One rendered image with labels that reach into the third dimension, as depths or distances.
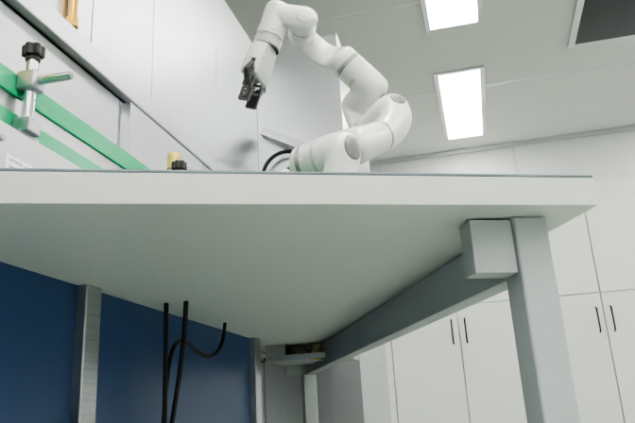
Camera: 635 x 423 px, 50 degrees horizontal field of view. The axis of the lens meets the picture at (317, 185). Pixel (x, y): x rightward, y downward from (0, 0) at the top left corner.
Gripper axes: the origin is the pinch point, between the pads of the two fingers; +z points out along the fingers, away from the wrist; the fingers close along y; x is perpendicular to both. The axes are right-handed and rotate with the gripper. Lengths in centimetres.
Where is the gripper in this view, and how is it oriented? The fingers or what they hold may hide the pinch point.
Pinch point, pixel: (248, 98)
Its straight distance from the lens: 185.8
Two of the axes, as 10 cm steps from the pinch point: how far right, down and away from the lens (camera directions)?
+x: 9.3, 2.0, -3.2
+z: -2.8, 9.3, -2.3
